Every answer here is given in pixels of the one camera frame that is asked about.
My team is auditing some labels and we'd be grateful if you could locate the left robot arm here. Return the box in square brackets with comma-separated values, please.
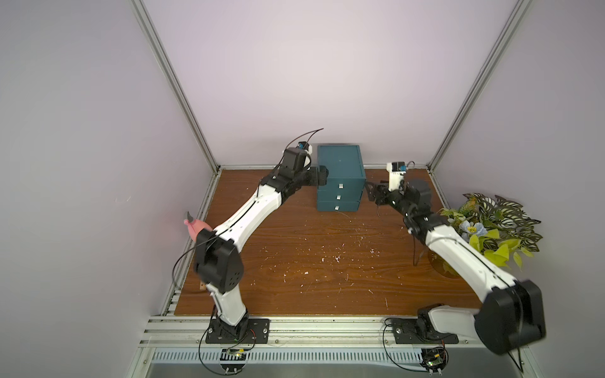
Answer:
[194, 165, 329, 334]

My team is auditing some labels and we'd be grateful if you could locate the electronics board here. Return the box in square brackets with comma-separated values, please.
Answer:
[420, 346, 449, 376]
[219, 348, 249, 376]

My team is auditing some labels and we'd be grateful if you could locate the teal three-drawer cabinet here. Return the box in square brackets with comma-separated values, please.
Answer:
[315, 143, 367, 213]

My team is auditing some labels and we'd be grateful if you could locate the aluminium front rail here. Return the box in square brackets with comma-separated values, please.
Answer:
[139, 315, 528, 351]

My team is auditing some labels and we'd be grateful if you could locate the teal top drawer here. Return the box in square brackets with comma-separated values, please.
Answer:
[318, 177, 366, 192]

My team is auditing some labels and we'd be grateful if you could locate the artificial green plant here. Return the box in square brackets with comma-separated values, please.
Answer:
[440, 192, 543, 269]

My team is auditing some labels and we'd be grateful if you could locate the teal drawer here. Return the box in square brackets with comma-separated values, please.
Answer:
[318, 188, 362, 203]
[318, 177, 366, 192]
[317, 200, 361, 212]

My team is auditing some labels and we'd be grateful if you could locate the left electronics board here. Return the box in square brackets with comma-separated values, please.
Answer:
[219, 348, 249, 376]

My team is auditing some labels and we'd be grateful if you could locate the right electronics board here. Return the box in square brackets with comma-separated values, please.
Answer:
[420, 346, 449, 376]

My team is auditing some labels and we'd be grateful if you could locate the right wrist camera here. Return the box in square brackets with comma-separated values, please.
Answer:
[386, 162, 407, 192]

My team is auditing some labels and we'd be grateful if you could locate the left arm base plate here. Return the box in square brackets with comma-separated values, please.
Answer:
[205, 318, 270, 345]

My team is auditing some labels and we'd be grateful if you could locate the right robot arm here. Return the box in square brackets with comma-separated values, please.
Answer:
[366, 182, 547, 355]

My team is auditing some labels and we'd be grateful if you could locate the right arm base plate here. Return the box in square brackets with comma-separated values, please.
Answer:
[385, 318, 459, 345]

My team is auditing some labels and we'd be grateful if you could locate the teal bottom drawer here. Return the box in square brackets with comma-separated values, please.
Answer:
[317, 200, 361, 212]

